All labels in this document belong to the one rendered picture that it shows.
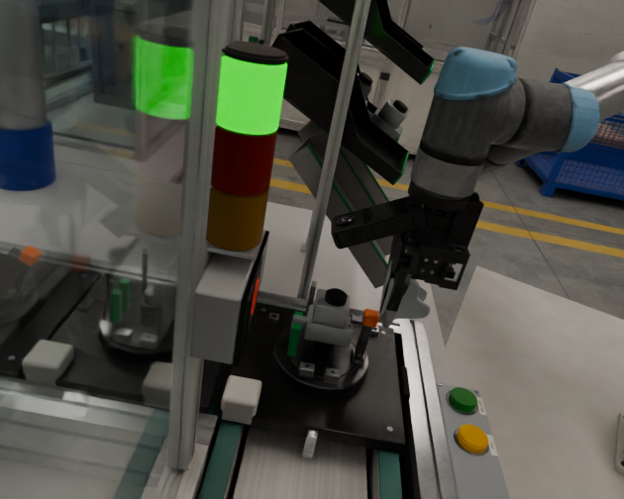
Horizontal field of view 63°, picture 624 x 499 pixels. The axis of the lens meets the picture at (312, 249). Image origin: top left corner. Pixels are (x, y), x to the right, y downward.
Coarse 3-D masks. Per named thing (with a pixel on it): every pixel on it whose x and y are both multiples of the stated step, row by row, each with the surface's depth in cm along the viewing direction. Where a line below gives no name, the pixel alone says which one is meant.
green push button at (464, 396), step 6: (456, 390) 75; (462, 390) 75; (468, 390) 76; (450, 396) 74; (456, 396) 74; (462, 396) 74; (468, 396) 74; (474, 396) 75; (456, 402) 73; (462, 402) 73; (468, 402) 73; (474, 402) 74; (462, 408) 73; (468, 408) 73; (474, 408) 73
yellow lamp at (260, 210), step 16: (224, 208) 40; (240, 208) 40; (256, 208) 41; (208, 224) 42; (224, 224) 41; (240, 224) 41; (256, 224) 42; (208, 240) 42; (224, 240) 42; (240, 240) 42; (256, 240) 43
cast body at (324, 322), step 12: (336, 288) 70; (324, 300) 69; (336, 300) 68; (348, 300) 70; (312, 312) 71; (324, 312) 68; (336, 312) 68; (348, 312) 68; (300, 324) 71; (312, 324) 69; (324, 324) 69; (336, 324) 69; (348, 324) 70; (312, 336) 70; (324, 336) 70; (336, 336) 70; (348, 336) 70
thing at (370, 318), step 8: (368, 312) 70; (376, 312) 70; (352, 320) 70; (360, 320) 70; (368, 320) 70; (376, 320) 69; (368, 328) 71; (360, 336) 72; (368, 336) 71; (360, 344) 72; (360, 352) 73
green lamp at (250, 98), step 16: (224, 64) 36; (240, 64) 35; (256, 64) 35; (224, 80) 36; (240, 80) 35; (256, 80) 35; (272, 80) 36; (224, 96) 36; (240, 96) 36; (256, 96) 36; (272, 96) 37; (224, 112) 37; (240, 112) 36; (256, 112) 36; (272, 112) 37; (240, 128) 37; (256, 128) 37; (272, 128) 38
